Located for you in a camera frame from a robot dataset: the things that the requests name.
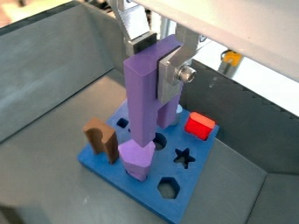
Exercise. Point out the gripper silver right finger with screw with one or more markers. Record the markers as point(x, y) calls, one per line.
point(174, 66)

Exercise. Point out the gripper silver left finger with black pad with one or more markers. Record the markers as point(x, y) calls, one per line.
point(134, 25)

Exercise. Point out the purple double-square block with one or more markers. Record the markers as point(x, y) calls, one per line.
point(148, 113)

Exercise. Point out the red square block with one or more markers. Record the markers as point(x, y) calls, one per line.
point(200, 125)

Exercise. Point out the light blue oval block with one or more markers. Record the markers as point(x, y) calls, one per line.
point(180, 110)

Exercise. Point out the blue shape sorter base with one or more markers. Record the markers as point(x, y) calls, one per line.
point(166, 191)

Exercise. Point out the brown arch-profile block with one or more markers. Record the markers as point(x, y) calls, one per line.
point(102, 138)

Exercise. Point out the purple pentagon-top block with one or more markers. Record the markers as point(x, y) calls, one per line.
point(137, 158)

